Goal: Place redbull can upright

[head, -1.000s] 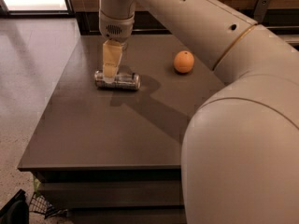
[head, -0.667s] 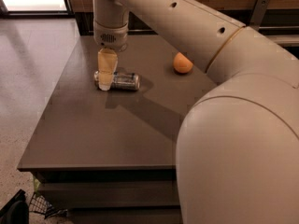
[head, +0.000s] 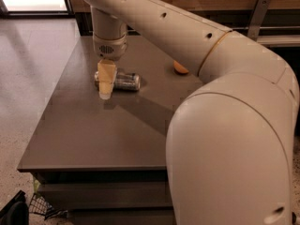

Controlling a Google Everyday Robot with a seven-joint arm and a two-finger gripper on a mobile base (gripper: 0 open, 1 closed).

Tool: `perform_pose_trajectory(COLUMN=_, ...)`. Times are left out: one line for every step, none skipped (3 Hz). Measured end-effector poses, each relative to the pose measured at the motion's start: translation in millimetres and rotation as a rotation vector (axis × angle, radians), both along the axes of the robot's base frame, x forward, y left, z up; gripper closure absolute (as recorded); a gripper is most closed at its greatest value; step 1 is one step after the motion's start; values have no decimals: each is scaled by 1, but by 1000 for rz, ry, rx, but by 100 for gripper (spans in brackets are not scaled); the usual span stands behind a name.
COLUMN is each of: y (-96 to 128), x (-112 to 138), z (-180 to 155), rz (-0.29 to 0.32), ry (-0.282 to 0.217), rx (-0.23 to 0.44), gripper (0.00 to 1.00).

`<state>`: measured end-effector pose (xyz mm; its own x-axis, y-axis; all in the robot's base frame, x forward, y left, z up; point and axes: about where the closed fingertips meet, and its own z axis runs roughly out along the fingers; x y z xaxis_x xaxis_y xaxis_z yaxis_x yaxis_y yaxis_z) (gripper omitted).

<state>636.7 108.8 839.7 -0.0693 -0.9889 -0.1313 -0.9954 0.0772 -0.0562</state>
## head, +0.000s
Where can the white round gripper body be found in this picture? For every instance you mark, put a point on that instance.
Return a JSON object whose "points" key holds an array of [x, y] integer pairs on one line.
{"points": [[110, 49]]}

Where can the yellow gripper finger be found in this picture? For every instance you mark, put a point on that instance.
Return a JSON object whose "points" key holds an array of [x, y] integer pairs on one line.
{"points": [[106, 76]]}

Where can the silver blue Red Bull can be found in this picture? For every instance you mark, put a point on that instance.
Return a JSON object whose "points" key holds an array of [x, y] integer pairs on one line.
{"points": [[124, 81]]}

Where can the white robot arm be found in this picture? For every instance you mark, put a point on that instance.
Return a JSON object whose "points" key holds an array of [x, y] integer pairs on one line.
{"points": [[229, 148]]}

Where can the orange fruit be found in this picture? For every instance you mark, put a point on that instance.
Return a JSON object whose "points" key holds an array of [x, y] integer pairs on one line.
{"points": [[179, 68]]}

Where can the grey drawer cabinet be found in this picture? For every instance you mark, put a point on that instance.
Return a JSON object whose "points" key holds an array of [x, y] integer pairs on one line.
{"points": [[103, 161]]}

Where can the black round object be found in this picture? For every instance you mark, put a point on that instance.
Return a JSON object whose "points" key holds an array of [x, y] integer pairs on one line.
{"points": [[16, 211]]}

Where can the black wire basket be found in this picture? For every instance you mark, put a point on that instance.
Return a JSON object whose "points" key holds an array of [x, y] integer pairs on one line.
{"points": [[39, 206]]}

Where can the grey metal wall bracket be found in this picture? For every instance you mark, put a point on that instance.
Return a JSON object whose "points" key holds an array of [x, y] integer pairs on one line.
{"points": [[257, 17]]}

